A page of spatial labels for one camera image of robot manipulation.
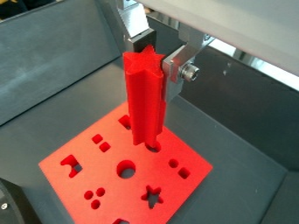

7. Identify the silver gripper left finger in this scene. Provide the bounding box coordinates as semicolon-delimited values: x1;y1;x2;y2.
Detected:
114;0;156;53

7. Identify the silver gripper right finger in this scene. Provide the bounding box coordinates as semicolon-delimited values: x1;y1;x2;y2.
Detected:
162;24;215;102

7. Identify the red star-shaped peg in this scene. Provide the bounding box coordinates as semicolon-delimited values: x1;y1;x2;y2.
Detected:
123;45;166;147

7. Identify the red shape-sorting block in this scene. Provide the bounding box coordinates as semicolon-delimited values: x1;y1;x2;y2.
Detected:
40;104;213;224

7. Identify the black curved holder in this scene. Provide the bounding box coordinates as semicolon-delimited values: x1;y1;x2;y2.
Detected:
0;178;42;224

